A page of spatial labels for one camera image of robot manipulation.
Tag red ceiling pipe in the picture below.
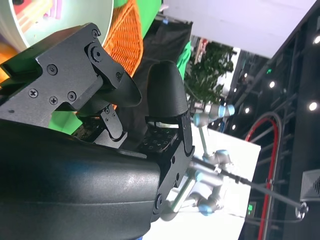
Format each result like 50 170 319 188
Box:
244 117 281 240

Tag yellow layered cake slice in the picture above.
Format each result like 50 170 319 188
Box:
17 0 55 33

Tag salmon cake block with blueberry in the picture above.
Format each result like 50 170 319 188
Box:
13 0 32 10

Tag orange striped shell bread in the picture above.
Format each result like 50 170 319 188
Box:
0 41 20 85

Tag pink striped cake piece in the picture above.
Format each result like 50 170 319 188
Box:
43 0 64 20

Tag green leafy plant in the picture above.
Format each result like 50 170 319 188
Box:
183 41 235 106

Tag pale green bowl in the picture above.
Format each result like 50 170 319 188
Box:
0 0 115 50

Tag orange wicker basket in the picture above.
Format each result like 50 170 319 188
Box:
101 0 145 81

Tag black boom pole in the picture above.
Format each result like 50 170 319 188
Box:
189 159 311 221

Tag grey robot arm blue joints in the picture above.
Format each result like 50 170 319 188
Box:
159 103 237 222

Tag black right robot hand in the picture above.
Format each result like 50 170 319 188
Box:
0 22 195 240

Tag green exit sign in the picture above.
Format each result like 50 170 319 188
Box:
246 201 258 216

